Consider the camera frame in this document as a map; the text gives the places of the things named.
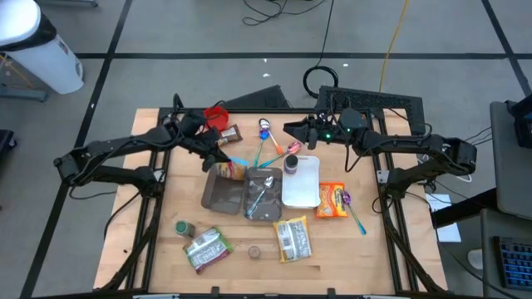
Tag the white trash can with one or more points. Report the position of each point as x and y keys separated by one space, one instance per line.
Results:
x=50 y=62

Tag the brown snack bar wrapper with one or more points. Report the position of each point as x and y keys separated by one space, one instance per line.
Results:
x=230 y=135

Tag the black desk device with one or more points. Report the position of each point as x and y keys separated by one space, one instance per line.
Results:
x=523 y=133

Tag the orange ramen noodle packet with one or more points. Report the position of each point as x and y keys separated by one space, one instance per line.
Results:
x=328 y=201

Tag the grey desk panel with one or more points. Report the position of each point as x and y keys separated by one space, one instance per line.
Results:
x=511 y=174

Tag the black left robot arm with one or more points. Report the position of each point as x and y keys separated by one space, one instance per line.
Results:
x=124 y=143

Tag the red plastic cup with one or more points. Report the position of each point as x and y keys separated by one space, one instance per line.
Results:
x=218 y=116

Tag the black wedge panel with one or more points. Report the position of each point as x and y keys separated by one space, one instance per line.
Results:
x=262 y=99

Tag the green red ramen packet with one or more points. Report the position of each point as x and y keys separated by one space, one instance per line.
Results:
x=208 y=249

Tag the backlit keyboard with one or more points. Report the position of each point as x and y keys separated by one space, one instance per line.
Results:
x=515 y=261

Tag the silver metal spoon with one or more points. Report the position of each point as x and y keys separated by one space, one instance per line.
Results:
x=269 y=182

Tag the white paper sheet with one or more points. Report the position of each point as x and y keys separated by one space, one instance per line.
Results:
x=451 y=233

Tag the purple label spice jar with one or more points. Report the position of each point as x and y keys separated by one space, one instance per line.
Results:
x=291 y=164

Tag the yellow ramen noodle packet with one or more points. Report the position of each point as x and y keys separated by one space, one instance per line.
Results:
x=293 y=240

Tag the green lid spice jar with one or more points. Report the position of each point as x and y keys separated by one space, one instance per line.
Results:
x=183 y=227

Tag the dark grey desk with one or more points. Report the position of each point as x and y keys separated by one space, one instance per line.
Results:
x=488 y=249

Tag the white computer mouse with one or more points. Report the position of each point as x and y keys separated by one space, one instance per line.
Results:
x=476 y=259

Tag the white plastic bin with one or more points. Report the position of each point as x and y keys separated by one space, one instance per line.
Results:
x=303 y=187

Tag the silver aluminium bar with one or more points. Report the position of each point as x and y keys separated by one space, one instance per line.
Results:
x=386 y=297
x=156 y=296

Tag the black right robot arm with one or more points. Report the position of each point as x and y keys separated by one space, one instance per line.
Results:
x=415 y=145

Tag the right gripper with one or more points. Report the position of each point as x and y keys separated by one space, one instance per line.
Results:
x=324 y=128

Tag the blue yellow ramen packet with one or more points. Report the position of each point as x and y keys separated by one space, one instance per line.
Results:
x=230 y=171

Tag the grey translucent plastic bin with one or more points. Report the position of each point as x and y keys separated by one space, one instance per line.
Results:
x=220 y=195
x=272 y=207

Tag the black aluminium table frame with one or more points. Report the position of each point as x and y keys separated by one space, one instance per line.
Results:
x=270 y=111

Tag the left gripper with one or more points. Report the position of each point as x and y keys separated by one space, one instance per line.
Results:
x=205 y=143

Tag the black floor object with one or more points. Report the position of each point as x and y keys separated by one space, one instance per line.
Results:
x=6 y=141

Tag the black perforated panel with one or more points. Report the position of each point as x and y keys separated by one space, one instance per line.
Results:
x=374 y=99

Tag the grey metal stand foot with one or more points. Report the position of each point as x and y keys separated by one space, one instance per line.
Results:
x=25 y=93
x=66 y=2

